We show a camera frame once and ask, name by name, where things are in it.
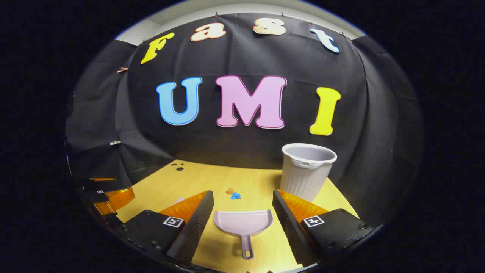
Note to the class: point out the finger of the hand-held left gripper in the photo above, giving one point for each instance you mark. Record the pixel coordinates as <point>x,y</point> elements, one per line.
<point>100,185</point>
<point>113,201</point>

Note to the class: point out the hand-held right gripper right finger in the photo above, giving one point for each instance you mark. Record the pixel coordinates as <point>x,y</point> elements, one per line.
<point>290,227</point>

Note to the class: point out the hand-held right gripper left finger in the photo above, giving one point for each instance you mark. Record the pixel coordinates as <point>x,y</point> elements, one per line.
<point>193,227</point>

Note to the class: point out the pale pink small broom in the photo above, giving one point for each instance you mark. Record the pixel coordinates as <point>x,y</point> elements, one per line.
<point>180,200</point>

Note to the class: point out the pale pink dustpan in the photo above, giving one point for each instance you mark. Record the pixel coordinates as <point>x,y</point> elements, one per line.
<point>242,223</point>

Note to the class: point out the blue paper scrap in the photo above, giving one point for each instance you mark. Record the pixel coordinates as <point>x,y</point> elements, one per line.
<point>235,196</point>

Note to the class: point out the wooden desktop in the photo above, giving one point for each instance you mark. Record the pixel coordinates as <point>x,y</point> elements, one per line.
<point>212,178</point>

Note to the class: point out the white cloth clip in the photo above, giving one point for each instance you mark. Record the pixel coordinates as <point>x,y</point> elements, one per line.
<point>114,142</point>

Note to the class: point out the black backdrop cloth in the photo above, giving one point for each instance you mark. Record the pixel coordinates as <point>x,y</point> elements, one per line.
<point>227,148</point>

